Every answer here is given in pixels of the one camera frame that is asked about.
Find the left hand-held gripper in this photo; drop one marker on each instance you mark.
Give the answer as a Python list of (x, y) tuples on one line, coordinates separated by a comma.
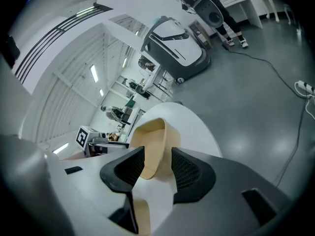
[(82, 138)]

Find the white power strip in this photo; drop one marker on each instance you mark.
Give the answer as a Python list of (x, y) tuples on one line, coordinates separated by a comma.
[(305, 87)]

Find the black slatted vent panel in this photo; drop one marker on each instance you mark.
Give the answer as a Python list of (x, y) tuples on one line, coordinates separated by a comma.
[(49, 36)]

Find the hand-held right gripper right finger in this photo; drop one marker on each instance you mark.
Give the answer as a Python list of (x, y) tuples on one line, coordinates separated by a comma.
[(197, 181)]

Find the steel sink table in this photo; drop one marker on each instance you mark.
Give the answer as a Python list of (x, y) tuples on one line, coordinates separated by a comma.
[(160, 82)]

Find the wooden tray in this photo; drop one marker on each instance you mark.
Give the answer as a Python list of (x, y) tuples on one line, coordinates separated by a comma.
[(147, 136)]

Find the ceiling light bar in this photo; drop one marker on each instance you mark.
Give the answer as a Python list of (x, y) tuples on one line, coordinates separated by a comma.
[(101, 92), (61, 148), (93, 73)]

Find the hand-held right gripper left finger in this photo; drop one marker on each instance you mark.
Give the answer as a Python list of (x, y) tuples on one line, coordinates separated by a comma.
[(115, 176)]

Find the white and black mobile robot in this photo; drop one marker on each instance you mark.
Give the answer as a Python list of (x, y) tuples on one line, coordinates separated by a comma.
[(177, 45)]

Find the round white table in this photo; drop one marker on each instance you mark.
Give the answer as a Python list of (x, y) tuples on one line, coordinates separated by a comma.
[(192, 131)]

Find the white wooden chair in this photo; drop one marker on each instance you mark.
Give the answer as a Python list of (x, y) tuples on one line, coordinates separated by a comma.
[(272, 6)]

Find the white desk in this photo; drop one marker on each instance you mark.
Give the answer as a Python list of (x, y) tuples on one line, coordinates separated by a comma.
[(242, 4)]

